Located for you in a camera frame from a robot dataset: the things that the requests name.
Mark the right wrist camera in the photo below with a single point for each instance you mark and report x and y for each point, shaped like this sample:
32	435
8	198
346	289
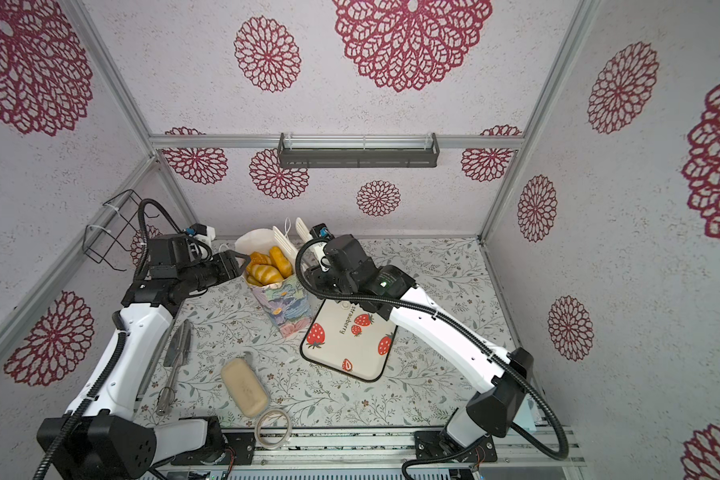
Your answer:
345	253

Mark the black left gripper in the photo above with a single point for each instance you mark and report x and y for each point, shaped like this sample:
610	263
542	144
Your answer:
228	268

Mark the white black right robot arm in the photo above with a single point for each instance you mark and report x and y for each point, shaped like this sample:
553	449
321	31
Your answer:
500	377

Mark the black wall shelf rack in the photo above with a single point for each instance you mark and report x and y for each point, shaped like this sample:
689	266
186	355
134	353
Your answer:
358	152

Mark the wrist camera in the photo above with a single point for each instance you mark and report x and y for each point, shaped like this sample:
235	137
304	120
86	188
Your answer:
169	253
345	253

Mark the floral white paper bag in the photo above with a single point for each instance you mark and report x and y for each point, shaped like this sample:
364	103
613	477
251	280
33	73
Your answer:
287	303

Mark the white strawberry tray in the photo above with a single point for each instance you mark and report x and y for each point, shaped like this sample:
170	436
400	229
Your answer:
345	338

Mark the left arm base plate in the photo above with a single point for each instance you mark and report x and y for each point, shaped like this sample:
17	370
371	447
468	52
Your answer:
237	448

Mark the clear tape roll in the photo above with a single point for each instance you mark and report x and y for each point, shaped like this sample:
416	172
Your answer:
273	429

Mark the croissant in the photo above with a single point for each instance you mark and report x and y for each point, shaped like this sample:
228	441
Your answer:
252	281
266	274
281	262

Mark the black wire wall holder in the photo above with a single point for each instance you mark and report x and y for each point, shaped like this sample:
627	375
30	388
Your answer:
117	235

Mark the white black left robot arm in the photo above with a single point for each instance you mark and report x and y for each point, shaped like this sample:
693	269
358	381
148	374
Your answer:
97	437

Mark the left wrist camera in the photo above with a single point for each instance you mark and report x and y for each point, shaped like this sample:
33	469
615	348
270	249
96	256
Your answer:
169	253

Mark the metal whisk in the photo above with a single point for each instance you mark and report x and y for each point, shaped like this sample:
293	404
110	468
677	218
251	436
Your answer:
176	357

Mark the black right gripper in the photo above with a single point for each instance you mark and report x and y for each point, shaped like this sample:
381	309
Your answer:
318	275

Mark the beige oval bread loaf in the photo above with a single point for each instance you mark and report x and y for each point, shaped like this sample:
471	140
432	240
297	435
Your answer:
244	387

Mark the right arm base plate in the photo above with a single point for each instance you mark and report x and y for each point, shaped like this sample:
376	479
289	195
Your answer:
436	447

